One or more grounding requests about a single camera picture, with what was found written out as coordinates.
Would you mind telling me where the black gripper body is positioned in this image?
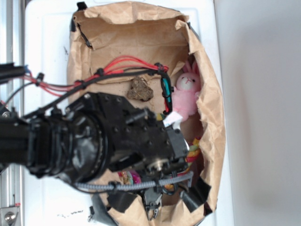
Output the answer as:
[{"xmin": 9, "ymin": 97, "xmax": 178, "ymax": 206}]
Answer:
[{"xmin": 68, "ymin": 92, "xmax": 188, "ymax": 177}]

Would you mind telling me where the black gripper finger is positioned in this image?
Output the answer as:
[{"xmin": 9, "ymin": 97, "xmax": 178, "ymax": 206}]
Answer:
[
  {"xmin": 143, "ymin": 187, "xmax": 163, "ymax": 221},
  {"xmin": 180, "ymin": 187, "xmax": 205, "ymax": 212}
]

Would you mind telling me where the multicolored twisted rope toy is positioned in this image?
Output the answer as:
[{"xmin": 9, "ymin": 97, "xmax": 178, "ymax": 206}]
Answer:
[{"xmin": 117, "ymin": 113, "xmax": 202, "ymax": 190}]

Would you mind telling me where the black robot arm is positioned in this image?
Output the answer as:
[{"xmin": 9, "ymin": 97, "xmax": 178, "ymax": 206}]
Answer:
[{"xmin": 0, "ymin": 92, "xmax": 211, "ymax": 219}]

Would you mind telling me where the brown rock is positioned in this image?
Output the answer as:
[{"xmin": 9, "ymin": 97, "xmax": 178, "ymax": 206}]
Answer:
[{"xmin": 127, "ymin": 77, "xmax": 154, "ymax": 101}]

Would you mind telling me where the pink plush bunny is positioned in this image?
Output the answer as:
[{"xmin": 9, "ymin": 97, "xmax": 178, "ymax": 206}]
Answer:
[{"xmin": 172, "ymin": 61, "xmax": 201, "ymax": 122}]

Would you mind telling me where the brown paper bag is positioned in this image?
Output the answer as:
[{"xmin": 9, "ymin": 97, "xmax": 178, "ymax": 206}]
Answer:
[{"xmin": 67, "ymin": 1, "xmax": 226, "ymax": 226}]

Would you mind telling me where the grey braided cable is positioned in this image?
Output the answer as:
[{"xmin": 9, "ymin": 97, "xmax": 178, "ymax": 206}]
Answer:
[{"xmin": 73, "ymin": 170, "xmax": 194, "ymax": 195}]

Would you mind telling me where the white ribbon cable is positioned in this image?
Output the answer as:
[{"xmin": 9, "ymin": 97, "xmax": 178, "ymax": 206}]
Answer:
[{"xmin": 163, "ymin": 111, "xmax": 190, "ymax": 151}]

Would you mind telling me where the red black cable bundle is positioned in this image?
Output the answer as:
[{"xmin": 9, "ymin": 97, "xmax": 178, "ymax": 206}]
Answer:
[{"xmin": 0, "ymin": 55, "xmax": 174, "ymax": 116}]

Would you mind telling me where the metal frame rail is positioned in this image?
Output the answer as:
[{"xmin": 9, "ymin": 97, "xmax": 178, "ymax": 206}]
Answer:
[{"xmin": 0, "ymin": 0, "xmax": 25, "ymax": 226}]

